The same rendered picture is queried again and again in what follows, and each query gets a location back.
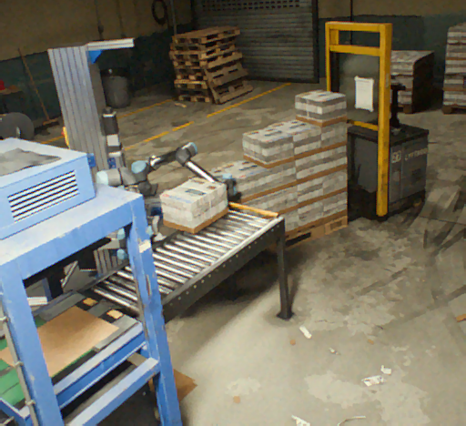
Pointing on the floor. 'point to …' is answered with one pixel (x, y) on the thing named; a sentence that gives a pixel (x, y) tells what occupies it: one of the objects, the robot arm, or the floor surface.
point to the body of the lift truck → (359, 153)
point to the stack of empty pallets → (192, 65)
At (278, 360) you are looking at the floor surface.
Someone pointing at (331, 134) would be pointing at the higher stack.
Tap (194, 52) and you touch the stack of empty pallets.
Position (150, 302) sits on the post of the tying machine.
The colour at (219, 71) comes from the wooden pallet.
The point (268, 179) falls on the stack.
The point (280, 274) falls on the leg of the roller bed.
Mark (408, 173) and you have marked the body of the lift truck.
